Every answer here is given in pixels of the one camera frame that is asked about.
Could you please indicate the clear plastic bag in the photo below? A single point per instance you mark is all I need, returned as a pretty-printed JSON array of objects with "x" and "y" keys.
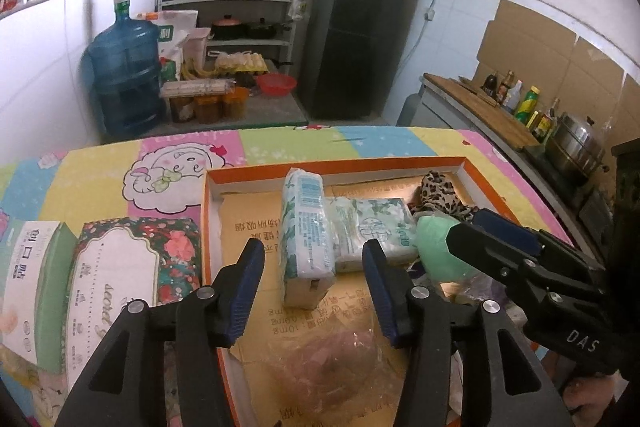
[{"x": 325, "y": 367}]

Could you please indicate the person's right hand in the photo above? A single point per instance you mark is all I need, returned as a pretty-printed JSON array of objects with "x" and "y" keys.
[{"x": 597, "y": 394}]

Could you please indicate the green sponge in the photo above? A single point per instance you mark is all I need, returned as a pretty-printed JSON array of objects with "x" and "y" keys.
[{"x": 435, "y": 247}]

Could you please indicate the red plastic basket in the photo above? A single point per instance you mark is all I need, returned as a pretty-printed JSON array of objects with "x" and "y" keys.
[{"x": 275, "y": 84}]

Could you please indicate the pack of chopsticks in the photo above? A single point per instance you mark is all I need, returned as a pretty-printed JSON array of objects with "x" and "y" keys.
[{"x": 197, "y": 88}]

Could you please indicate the wooden cutting board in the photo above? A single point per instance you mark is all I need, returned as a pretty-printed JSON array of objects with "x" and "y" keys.
[{"x": 480, "y": 107}]

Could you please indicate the white bottle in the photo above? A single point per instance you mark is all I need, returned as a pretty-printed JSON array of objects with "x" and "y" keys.
[{"x": 512, "y": 97}]

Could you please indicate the green leaf print tissue pack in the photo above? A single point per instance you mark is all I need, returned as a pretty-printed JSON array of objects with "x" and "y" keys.
[{"x": 305, "y": 237}]

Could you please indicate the black pot orange lid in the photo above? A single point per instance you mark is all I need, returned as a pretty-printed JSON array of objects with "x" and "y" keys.
[{"x": 227, "y": 28}]

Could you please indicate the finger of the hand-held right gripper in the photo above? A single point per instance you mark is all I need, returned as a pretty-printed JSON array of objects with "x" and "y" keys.
[
  {"x": 505, "y": 227},
  {"x": 480, "y": 247}
]

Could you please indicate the cardboard sheet on wall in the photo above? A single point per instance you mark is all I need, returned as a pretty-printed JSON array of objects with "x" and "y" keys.
[{"x": 540, "y": 52}]

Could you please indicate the orange-edged cardboard box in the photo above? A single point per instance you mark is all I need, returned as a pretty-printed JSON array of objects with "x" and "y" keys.
[{"x": 250, "y": 227}]

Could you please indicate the white tissue pack round logo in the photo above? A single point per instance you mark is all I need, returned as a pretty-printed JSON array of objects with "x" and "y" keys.
[{"x": 375, "y": 227}]

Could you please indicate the dark floral tissue pack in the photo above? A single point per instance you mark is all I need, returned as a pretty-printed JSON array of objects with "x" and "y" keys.
[{"x": 125, "y": 267}]

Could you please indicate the white green rice bag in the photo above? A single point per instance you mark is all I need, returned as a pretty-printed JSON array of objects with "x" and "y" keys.
[{"x": 172, "y": 42}]

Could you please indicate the dark gas stove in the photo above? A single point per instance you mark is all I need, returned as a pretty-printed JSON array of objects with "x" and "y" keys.
[{"x": 590, "y": 207}]

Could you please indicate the green white tissue pack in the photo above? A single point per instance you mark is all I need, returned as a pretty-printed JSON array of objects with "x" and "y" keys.
[{"x": 45, "y": 287}]

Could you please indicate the blue water jug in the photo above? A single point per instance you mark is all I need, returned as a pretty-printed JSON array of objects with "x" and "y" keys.
[{"x": 125, "y": 72}]

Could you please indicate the dark refrigerator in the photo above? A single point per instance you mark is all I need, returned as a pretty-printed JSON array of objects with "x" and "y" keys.
[{"x": 350, "y": 37}]

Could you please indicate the steel pot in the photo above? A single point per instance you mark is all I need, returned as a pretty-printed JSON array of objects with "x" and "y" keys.
[{"x": 575, "y": 147}]

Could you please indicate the egg tray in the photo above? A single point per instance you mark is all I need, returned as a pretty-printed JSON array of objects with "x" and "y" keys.
[{"x": 242, "y": 63}]

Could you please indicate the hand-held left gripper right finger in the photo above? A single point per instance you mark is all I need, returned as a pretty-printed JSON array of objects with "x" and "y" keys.
[{"x": 380, "y": 292}]

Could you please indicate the beige plastic bin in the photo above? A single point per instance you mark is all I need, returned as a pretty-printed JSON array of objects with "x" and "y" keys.
[{"x": 198, "y": 49}]

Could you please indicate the amber jar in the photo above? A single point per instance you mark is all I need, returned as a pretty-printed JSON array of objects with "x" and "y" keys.
[
  {"x": 181, "y": 108},
  {"x": 236, "y": 103},
  {"x": 208, "y": 109}
]

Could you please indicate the grey gas cylinder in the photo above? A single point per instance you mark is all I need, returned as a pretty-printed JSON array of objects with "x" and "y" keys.
[{"x": 410, "y": 109}]

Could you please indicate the dark sauce bottle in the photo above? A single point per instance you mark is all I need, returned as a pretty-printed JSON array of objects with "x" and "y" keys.
[{"x": 490, "y": 87}]

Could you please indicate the leopard print cloth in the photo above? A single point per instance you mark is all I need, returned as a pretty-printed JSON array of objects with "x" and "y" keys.
[{"x": 442, "y": 194}]

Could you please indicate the black wok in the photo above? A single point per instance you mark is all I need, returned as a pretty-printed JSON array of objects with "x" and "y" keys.
[{"x": 265, "y": 30}]

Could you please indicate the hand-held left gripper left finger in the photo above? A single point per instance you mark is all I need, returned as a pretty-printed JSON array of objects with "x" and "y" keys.
[{"x": 245, "y": 292}]

